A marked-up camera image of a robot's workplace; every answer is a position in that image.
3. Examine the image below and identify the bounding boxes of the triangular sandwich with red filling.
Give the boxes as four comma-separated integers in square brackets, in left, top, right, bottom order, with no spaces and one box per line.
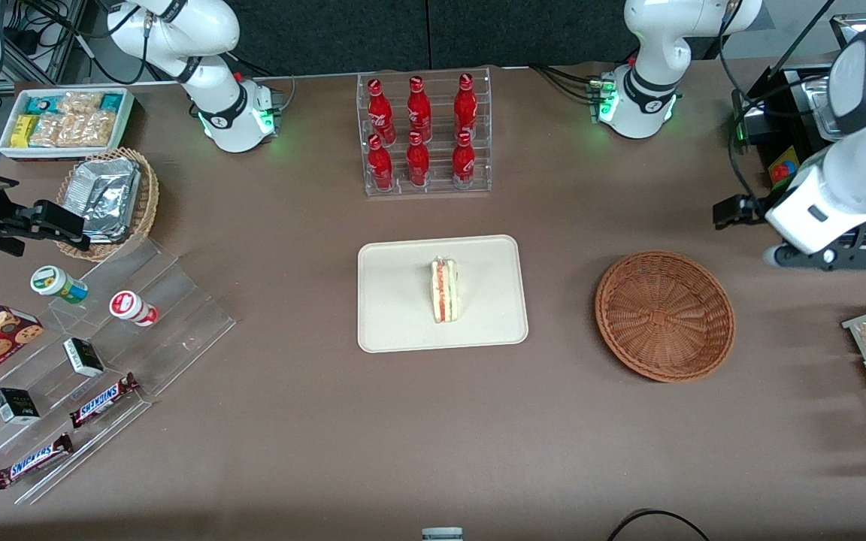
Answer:
[430,256,462,324]

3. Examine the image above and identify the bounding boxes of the light tan wicker basket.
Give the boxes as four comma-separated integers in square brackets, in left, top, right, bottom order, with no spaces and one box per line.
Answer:
[56,147,160,262]

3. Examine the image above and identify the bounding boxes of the brown wicker basket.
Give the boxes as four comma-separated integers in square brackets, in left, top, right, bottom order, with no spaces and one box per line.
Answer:
[595,250,736,383]

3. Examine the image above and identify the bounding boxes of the cream plastic tray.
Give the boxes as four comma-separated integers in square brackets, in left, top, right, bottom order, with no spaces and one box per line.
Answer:
[357,234,529,354]

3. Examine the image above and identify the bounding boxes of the silver foil wrapped package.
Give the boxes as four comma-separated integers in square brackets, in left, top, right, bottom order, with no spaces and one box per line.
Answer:
[81,203,133,243]
[71,158,141,217]

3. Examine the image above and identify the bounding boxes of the green lidded small bottle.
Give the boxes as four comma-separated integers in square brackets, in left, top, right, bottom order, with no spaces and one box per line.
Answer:
[30,265,89,304]

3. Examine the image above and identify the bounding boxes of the white rectangular snack bin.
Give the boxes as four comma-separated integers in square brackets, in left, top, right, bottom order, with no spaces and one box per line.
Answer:
[0,88,135,161]

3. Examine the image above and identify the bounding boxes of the black food warmer case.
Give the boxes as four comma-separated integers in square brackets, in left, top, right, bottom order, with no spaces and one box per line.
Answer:
[730,14,866,264]

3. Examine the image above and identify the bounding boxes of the clear bag of crackers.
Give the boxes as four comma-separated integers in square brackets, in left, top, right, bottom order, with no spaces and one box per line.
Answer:
[29,111,117,148]
[57,92,103,115]

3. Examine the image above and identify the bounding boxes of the steel pan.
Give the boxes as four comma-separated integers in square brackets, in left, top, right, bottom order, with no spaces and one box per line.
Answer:
[801,81,844,141]

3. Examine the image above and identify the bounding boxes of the red lidded small bottle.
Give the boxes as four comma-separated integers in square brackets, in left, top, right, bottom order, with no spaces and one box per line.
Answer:
[109,290,159,328]

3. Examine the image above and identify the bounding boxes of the small black carton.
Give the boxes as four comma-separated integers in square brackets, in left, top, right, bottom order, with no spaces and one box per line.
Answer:
[63,337,105,378]
[0,388,41,425]

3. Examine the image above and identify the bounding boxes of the clear acrylic stepped display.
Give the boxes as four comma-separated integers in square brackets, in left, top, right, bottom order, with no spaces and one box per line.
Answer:
[0,239,237,506]

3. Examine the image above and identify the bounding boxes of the Snickers chocolate bar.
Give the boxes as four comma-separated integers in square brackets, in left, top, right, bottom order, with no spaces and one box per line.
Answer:
[69,373,141,429]
[0,434,74,490]

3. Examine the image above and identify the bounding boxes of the red cola bottle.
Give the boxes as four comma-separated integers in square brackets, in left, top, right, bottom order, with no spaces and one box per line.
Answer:
[406,131,431,187]
[367,78,396,145]
[368,134,394,190]
[407,75,432,144]
[453,72,478,141]
[452,131,477,189]

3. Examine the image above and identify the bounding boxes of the clear acrylic bottle rack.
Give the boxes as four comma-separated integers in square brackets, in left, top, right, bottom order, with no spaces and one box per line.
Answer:
[356,68,492,198]

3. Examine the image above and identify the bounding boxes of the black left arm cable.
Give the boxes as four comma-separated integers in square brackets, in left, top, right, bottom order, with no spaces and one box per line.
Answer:
[717,0,840,220]

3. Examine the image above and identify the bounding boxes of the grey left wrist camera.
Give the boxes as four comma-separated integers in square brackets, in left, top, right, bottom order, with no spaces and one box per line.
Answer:
[762,243,866,272]

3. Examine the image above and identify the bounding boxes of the grey metal frame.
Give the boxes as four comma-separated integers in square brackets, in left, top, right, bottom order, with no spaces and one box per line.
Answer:
[0,0,89,85]

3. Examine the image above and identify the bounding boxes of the black left base cables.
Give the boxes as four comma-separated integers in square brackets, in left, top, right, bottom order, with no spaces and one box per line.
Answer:
[529,63,607,103]

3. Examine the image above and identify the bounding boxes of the black base cables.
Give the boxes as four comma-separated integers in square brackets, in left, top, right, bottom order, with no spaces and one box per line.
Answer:
[529,63,607,103]
[232,51,297,102]

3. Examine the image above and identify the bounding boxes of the black right base cables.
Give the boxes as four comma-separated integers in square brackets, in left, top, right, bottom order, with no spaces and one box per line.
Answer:
[232,51,297,102]

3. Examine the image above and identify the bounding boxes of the black looped cable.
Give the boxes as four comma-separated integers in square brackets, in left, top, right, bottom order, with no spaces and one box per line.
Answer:
[606,509,712,541]

